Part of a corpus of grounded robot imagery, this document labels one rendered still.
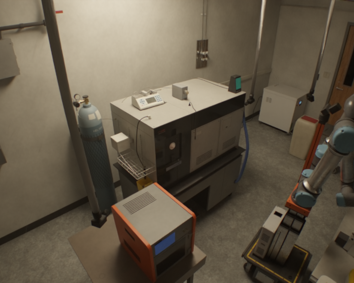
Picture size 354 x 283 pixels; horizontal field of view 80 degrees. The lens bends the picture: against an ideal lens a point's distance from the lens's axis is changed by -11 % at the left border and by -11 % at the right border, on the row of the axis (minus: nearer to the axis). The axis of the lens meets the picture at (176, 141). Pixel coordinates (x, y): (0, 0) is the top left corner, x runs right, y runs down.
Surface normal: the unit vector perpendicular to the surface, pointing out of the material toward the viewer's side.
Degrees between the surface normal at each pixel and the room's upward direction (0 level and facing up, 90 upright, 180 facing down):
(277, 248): 90
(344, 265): 0
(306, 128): 84
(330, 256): 0
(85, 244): 0
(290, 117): 90
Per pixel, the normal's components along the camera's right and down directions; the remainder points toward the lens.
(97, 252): 0.00, -0.85
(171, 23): 0.66, 0.40
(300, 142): -0.75, 0.39
